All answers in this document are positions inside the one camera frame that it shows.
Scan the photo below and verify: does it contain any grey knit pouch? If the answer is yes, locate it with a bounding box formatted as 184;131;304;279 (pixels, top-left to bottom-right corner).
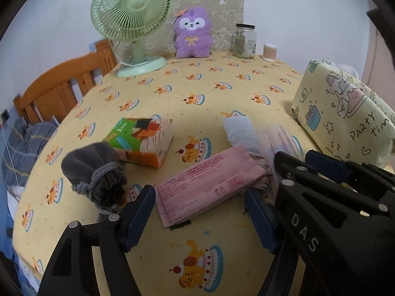
61;142;128;215

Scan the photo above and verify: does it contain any cotton swab container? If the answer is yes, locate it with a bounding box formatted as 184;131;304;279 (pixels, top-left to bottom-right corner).
262;44;277;61

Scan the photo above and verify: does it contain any white garment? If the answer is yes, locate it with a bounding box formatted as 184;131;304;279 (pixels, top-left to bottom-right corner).
6;185;24;219

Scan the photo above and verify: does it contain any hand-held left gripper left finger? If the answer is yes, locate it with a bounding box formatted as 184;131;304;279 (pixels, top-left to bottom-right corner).
37;185;156;296

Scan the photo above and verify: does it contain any glass jar with dark lid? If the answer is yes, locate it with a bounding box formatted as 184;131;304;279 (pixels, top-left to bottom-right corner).
231;23;257;59

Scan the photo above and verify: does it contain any green desk fan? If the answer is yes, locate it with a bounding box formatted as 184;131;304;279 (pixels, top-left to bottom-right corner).
90;0;172;78

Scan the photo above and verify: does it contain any white fluffy cloth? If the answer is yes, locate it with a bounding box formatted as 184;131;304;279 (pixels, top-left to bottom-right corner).
223;115;263;158

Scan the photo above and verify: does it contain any beige door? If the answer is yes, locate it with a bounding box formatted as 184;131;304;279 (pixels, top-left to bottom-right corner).
361;0;395;90

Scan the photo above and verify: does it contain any pink packet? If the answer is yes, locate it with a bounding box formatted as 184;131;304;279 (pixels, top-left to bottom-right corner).
154;146;267;229

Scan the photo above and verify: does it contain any white standing fan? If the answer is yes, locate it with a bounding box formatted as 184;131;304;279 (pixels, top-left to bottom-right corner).
321;57;358;78

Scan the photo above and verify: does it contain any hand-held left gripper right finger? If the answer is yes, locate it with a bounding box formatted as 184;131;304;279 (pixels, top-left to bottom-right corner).
245;189;298;296

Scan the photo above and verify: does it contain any yellow printed storage box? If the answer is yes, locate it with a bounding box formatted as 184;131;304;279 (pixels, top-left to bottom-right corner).
291;58;395;168

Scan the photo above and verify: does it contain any grey plaid blanket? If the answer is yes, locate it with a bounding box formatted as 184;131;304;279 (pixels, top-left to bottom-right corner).
1;117;59;188

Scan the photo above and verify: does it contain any olive printed board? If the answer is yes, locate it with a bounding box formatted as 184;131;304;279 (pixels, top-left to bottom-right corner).
117;0;245;60

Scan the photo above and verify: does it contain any purple plush toy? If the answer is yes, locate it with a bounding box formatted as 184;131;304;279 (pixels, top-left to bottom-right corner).
172;9;213;58

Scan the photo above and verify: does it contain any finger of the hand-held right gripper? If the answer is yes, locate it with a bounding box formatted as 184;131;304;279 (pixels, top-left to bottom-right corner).
305;149;350;184
274;151;322;254

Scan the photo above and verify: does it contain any clear plastic pack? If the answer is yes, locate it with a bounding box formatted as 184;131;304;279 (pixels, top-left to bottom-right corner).
256;124;304;198

